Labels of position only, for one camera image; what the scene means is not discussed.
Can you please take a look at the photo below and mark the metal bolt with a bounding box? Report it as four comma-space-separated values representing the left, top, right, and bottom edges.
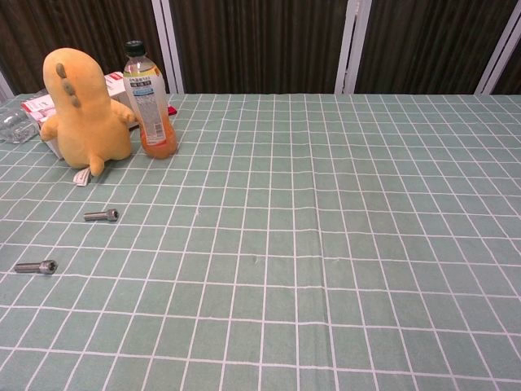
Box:
14, 260, 59, 275
83, 208, 120, 223

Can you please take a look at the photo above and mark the green checked tablecloth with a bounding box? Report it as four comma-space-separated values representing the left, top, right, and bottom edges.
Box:
0, 93, 521, 391

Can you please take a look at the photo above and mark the orange drink bottle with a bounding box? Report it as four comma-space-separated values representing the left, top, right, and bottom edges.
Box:
122, 39, 180, 161

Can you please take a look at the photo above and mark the dark folding screen panel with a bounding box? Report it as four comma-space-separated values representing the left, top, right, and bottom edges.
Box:
161, 0, 370, 95
0, 0, 185, 99
336, 0, 520, 95
476, 15, 521, 96

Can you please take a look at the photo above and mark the white box with red label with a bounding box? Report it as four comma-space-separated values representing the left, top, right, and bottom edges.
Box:
103, 71, 132, 103

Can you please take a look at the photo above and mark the yellow plush toy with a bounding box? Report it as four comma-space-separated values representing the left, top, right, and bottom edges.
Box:
38, 46, 138, 188

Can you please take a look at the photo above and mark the white and pink box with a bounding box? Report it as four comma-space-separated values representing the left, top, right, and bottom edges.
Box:
20, 94, 64, 159

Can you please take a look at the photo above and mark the clear plastic water bottle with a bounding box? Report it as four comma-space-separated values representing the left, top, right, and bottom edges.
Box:
0, 107, 41, 145

